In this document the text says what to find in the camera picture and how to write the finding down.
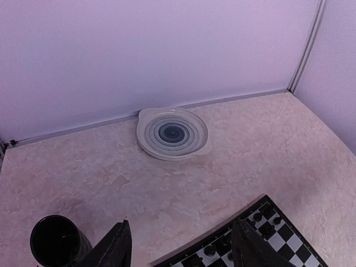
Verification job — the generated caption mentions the black white chess board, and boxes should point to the black white chess board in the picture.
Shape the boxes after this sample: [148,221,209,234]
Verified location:
[151,195,326,266]

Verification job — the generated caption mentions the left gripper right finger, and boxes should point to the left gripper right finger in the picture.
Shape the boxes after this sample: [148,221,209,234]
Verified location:
[232,219,292,267]

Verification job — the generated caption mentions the black plastic cup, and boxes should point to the black plastic cup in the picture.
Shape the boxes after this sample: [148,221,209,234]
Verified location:
[30,215,92,266]

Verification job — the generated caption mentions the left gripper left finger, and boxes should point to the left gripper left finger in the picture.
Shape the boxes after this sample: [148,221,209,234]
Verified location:
[75,220,131,267]

